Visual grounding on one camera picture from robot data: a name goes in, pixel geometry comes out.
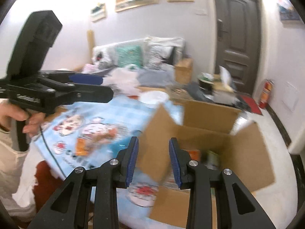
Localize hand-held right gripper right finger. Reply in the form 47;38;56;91
169;137;278;229

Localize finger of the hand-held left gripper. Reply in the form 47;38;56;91
51;83;113;106
40;70;103;86

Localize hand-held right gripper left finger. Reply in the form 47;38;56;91
27;136;140;229

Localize clear snack packet orange top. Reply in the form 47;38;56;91
185;148;202;163

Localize small green snack packet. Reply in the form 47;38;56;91
206;150;221;170

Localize orange and white snack packet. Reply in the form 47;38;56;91
75;136;91;157

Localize person's left forearm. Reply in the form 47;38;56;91
0;124;36;217

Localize person's left hand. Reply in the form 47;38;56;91
0;100;47;137

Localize blue checkered printed tablecloth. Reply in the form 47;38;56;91
33;95;189;220

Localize black and white cushion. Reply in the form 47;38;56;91
94;50;112;68

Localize white printed plastic bag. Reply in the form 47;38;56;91
104;64;143;96

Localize beige rolled mat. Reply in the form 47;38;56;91
87;30;95;64

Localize teal tree cushion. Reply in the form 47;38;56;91
116;46;143;67

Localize white bowl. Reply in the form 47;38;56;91
139;91;168;105

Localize grey sofa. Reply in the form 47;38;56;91
92;38;177;86

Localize small framed painting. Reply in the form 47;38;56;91
91;3;107;22

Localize glass tray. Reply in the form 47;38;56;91
167;86;191;101

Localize white tree cushion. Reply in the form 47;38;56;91
146;44;175;69

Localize dark bag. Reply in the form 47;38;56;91
188;83;241;108

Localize small cardboard box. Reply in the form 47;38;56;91
175;58;193;85

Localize tissue box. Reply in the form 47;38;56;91
213;66;235;93

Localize red door mat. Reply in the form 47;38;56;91
238;95;262;115

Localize red fire extinguisher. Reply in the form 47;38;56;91
259;80;274;109

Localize dark brown door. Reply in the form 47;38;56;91
213;0;262;94

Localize framed mountain painting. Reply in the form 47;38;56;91
276;0;301;22

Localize black cable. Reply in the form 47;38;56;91
39;126;66;179

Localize door lock handle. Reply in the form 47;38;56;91
217;19;228;41

